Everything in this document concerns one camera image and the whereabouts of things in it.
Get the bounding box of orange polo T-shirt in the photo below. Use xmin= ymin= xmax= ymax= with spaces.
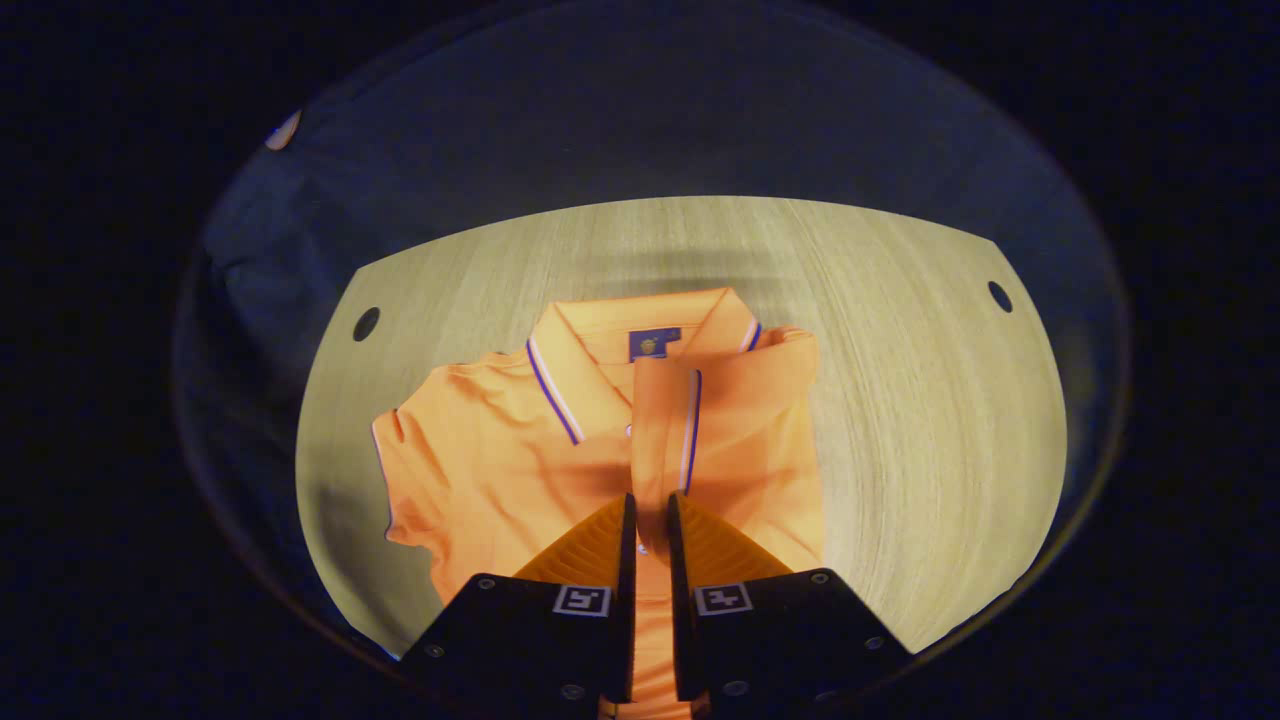
xmin=370 ymin=287 xmax=826 ymax=720

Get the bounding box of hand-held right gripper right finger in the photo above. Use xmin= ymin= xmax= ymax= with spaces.
xmin=668 ymin=490 xmax=913 ymax=706

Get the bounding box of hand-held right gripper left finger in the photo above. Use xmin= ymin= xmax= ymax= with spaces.
xmin=400 ymin=492 xmax=638 ymax=706

